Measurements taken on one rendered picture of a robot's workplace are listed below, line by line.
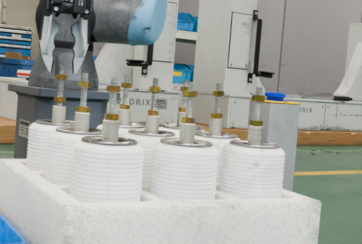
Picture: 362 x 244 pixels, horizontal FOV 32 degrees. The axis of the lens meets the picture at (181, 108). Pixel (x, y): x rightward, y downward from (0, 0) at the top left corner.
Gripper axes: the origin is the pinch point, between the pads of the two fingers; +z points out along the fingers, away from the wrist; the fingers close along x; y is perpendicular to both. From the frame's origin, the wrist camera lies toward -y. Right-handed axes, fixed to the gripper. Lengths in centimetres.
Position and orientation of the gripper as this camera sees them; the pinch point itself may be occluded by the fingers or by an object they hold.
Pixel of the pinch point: (62, 64)
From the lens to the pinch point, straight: 109.5
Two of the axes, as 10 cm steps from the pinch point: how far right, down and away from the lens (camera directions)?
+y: 2.5, 0.7, -9.7
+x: 9.7, 0.6, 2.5
